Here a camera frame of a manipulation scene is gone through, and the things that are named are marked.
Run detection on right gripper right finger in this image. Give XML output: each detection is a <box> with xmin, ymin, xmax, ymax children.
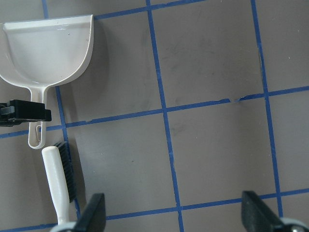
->
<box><xmin>241</xmin><ymin>191</ymin><xmax>290</xmax><ymax>232</ymax></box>

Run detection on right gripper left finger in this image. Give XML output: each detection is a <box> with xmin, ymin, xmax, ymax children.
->
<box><xmin>72</xmin><ymin>193</ymin><xmax>106</xmax><ymax>232</ymax></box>

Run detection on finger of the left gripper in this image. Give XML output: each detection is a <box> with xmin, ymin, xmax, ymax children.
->
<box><xmin>0</xmin><ymin>100</ymin><xmax>52</xmax><ymax>127</ymax></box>

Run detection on white hand brush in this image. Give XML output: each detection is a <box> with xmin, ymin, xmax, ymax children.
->
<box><xmin>42</xmin><ymin>142</ymin><xmax>76</xmax><ymax>226</ymax></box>

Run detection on white plastic dustpan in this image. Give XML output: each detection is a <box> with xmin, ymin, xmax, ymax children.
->
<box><xmin>0</xmin><ymin>14</ymin><xmax>94</xmax><ymax>150</ymax></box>

